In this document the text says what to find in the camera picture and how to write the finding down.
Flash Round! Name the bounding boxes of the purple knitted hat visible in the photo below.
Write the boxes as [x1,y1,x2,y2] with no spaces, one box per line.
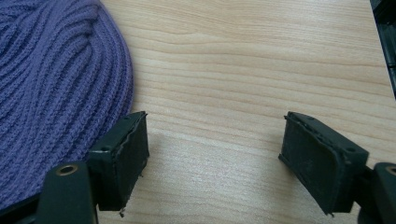
[0,0,134,210]

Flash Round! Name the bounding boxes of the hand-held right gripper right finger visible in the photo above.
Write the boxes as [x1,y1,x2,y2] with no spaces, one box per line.
[277,111,370,217]

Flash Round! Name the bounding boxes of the dark object at table edge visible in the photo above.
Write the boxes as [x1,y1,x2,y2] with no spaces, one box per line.
[369,0,396,100]

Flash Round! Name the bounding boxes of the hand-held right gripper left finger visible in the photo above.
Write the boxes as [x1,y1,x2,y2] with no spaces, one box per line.
[86,110,150,218]

